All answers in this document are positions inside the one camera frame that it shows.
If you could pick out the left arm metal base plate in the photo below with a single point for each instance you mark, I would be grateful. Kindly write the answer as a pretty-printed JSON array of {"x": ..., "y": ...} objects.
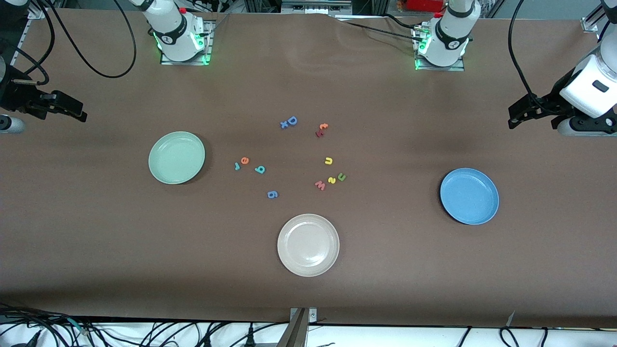
[{"x": 458, "y": 68}]

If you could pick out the black power plug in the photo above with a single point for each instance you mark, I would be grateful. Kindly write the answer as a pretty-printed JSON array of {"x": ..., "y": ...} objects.
[{"x": 250, "y": 333}]

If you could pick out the grey metal equipment box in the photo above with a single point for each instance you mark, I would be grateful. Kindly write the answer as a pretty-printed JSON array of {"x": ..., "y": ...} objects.
[{"x": 313, "y": 7}]

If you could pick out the blue foam letter g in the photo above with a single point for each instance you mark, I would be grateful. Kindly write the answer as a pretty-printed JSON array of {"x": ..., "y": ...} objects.
[{"x": 272, "y": 194}]

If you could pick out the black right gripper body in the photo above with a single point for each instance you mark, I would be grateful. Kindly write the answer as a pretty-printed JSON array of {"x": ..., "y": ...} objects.
[{"x": 15, "y": 99}]

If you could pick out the pale green round plate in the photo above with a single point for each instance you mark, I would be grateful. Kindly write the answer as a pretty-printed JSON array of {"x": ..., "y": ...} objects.
[{"x": 176, "y": 158}]

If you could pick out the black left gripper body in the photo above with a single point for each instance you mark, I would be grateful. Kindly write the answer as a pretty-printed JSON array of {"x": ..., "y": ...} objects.
[{"x": 556, "y": 97}]

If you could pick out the pink foam letter w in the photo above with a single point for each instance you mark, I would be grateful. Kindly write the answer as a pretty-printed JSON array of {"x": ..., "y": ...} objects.
[{"x": 320, "y": 186}]

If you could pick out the red box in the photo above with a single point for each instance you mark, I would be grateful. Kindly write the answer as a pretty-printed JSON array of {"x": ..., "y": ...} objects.
[{"x": 424, "y": 5}]

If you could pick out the white paper scrap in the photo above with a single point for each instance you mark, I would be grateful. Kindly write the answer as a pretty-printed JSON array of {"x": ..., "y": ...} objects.
[{"x": 511, "y": 319}]

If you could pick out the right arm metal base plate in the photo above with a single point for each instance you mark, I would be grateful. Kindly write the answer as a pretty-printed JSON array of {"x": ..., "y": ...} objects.
[{"x": 208, "y": 48}]

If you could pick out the blue round plate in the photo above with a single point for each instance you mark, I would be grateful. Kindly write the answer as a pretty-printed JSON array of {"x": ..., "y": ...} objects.
[{"x": 469, "y": 196}]

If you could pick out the blue foam letter D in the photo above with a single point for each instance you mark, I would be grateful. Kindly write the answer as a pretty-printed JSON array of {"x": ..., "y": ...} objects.
[{"x": 292, "y": 117}]

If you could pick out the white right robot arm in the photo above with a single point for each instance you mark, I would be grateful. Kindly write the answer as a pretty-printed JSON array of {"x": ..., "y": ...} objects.
[{"x": 173, "y": 33}]

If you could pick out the metal table edge bracket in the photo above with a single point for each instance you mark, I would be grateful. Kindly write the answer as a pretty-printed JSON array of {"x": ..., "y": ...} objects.
[{"x": 299, "y": 332}]

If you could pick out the beige round plate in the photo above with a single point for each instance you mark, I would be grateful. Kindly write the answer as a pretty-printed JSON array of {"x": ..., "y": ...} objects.
[{"x": 308, "y": 245}]

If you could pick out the aluminium frame corner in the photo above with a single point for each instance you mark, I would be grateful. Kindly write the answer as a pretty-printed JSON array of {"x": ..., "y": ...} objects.
[
  {"x": 37, "y": 12},
  {"x": 590, "y": 24}
]

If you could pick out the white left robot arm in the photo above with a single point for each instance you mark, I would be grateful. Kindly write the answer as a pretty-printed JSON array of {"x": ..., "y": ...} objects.
[{"x": 448, "y": 38}]

